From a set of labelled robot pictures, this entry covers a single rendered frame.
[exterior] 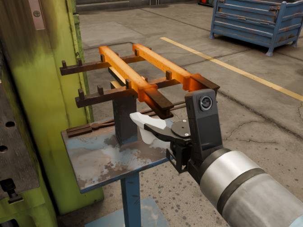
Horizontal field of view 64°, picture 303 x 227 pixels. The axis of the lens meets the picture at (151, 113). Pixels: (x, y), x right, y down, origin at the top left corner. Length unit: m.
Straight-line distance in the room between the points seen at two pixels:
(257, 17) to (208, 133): 3.72
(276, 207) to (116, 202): 1.25
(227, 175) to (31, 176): 0.79
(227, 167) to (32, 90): 0.83
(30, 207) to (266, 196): 0.96
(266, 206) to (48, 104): 0.90
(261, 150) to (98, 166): 1.45
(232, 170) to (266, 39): 3.72
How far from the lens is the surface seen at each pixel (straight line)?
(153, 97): 0.52
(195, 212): 1.48
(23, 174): 1.00
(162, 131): 0.43
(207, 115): 0.39
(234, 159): 0.37
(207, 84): 0.57
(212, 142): 0.40
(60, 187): 1.36
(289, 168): 1.92
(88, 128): 0.90
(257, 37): 4.10
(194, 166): 0.44
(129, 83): 0.61
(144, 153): 0.79
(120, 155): 0.79
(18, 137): 0.90
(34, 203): 1.12
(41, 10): 0.95
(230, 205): 0.35
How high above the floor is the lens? 1.20
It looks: 33 degrees down
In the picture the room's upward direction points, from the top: straight up
